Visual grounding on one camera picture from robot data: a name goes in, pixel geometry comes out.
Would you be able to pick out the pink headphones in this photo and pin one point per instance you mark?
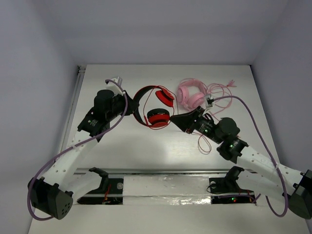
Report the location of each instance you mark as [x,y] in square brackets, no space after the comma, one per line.
[191,102]

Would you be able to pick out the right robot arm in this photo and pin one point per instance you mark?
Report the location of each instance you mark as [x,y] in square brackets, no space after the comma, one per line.
[251,171]

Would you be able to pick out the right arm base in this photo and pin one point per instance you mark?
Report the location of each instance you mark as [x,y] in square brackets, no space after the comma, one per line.
[227,187]

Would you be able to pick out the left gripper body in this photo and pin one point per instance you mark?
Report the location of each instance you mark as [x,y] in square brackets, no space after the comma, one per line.
[126,104]

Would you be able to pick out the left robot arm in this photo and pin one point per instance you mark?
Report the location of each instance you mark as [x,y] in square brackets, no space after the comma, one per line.
[52,192]

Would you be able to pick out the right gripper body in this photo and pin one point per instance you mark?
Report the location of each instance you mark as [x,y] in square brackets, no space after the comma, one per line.
[201,122]

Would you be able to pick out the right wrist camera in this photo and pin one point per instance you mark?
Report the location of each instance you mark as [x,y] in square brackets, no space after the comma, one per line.
[209,101]

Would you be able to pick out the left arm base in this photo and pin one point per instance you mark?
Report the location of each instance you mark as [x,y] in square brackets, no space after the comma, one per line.
[109,191]

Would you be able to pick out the red black headphones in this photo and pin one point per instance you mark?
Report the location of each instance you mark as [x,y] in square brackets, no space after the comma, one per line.
[156,118]

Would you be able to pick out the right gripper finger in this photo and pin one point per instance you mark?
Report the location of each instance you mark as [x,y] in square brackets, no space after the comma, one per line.
[194,114]
[185,125]

